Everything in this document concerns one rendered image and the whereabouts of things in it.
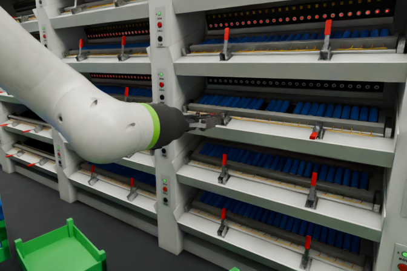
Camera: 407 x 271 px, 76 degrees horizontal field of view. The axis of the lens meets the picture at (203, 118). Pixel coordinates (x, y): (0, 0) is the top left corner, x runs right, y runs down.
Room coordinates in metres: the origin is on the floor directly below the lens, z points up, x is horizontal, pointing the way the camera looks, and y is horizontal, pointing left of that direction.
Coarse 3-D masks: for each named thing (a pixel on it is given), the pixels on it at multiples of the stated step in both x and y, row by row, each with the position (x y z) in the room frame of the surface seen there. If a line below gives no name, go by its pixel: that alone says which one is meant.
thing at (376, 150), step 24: (192, 96) 0.95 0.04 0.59; (360, 96) 0.72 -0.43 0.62; (240, 120) 0.78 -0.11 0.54; (384, 120) 0.64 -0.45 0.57; (264, 144) 0.71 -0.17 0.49; (288, 144) 0.67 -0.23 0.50; (312, 144) 0.63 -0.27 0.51; (336, 144) 0.60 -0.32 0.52; (360, 144) 0.58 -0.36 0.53; (384, 144) 0.57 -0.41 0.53
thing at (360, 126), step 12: (192, 108) 0.88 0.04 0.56; (204, 108) 0.86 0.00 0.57; (216, 108) 0.83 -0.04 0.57; (228, 108) 0.81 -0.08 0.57; (240, 108) 0.80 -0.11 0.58; (252, 120) 0.75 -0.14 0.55; (276, 120) 0.72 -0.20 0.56; (288, 120) 0.71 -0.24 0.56; (300, 120) 0.69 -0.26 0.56; (312, 120) 0.67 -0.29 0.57; (324, 120) 0.65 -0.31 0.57; (336, 120) 0.64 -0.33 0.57; (348, 120) 0.64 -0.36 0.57; (348, 132) 0.61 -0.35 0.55; (360, 132) 0.60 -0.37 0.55; (372, 132) 0.60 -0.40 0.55
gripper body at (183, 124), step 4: (172, 108) 0.55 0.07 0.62; (176, 108) 0.56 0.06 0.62; (176, 112) 0.55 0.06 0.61; (180, 112) 0.56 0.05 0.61; (176, 116) 0.53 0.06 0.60; (180, 116) 0.55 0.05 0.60; (180, 120) 0.54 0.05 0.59; (184, 120) 0.55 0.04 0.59; (188, 120) 0.56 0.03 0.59; (192, 120) 0.57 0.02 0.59; (180, 124) 0.54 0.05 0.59; (184, 124) 0.55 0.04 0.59; (188, 124) 0.56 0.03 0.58; (180, 128) 0.54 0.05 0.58; (184, 128) 0.55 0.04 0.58; (188, 128) 0.56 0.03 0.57; (192, 128) 0.57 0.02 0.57; (176, 132) 0.53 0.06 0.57; (180, 132) 0.54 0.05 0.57; (176, 136) 0.54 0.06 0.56; (180, 136) 0.55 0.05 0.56
